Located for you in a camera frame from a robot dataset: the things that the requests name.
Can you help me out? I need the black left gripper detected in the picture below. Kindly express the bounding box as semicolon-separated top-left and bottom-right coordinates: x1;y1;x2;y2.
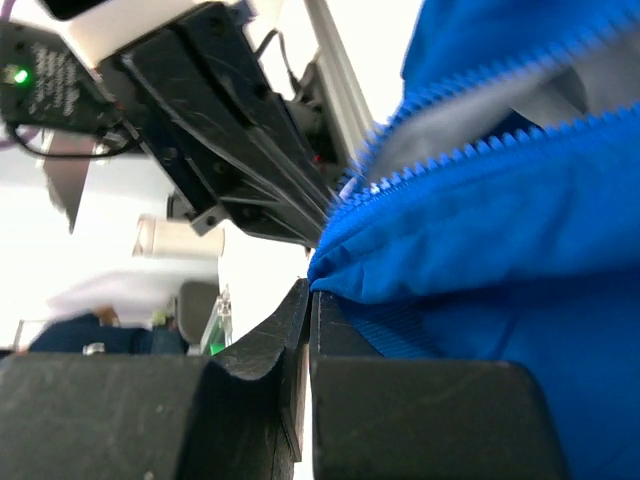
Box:
98;2;330;247

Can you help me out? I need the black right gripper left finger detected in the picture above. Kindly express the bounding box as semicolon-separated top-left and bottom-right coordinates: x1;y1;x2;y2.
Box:
1;280;310;479

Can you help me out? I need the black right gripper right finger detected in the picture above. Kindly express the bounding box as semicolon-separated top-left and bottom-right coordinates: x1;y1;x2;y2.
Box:
310;293;569;479

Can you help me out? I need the blue red white hooded jacket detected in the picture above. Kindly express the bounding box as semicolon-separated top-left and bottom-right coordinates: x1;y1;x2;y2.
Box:
308;1;639;479

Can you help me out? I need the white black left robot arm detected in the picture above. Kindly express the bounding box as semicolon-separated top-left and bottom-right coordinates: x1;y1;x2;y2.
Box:
1;1;332;247

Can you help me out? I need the grey cylinder in background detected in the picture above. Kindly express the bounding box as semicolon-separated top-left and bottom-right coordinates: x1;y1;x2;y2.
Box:
132;215;225;259

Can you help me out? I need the aluminium front frame rail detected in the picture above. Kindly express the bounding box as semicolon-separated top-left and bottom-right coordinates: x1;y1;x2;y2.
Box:
304;0;374;161

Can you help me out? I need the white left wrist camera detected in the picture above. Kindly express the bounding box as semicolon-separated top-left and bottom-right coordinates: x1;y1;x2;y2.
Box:
1;1;202;69

